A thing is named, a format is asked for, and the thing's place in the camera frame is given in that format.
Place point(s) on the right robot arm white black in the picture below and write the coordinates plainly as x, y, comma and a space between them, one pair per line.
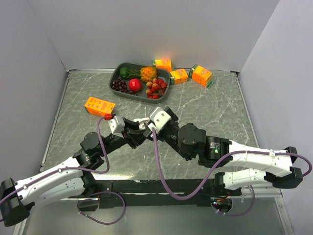
258, 165

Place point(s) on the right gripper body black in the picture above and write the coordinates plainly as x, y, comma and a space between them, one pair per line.
170, 134

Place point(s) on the orange box middle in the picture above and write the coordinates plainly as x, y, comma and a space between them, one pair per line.
178, 76

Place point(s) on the orange box front left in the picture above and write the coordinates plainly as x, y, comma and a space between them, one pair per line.
99, 107

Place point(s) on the orange box right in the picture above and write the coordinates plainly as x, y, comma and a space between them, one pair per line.
201, 75

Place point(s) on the aluminium frame left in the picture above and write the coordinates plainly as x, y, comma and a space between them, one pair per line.
19, 228

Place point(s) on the green herb sprig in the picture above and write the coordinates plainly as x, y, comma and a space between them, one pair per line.
133, 73

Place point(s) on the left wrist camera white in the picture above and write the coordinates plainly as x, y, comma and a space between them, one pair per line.
116, 125

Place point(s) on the green fruit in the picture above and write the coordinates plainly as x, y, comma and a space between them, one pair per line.
124, 72

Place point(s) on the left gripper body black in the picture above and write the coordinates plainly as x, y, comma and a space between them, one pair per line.
113, 142

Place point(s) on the dark grape bunch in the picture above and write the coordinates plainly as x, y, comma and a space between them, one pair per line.
120, 85

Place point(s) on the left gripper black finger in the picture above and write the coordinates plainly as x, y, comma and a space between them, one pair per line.
130, 123
134, 138

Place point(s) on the dark grey fruit tray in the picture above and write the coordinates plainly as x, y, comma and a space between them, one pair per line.
163, 74

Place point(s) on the red pomegranate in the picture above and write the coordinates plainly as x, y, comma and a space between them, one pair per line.
135, 85

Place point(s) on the orange box back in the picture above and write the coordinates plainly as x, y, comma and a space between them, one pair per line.
163, 64

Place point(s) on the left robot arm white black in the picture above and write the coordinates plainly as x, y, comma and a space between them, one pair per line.
74, 176

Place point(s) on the orange box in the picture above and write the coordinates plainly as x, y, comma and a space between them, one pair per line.
163, 64
178, 76
99, 107
201, 75

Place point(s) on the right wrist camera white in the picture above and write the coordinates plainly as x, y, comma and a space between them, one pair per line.
158, 118

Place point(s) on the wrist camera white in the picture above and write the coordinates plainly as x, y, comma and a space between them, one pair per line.
158, 118
116, 125

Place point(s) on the red lychee bunch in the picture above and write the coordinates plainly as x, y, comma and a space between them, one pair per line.
156, 88

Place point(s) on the white charging case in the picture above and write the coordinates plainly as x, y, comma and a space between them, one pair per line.
142, 122

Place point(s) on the orange spiky fruit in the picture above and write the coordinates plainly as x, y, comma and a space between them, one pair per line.
147, 74

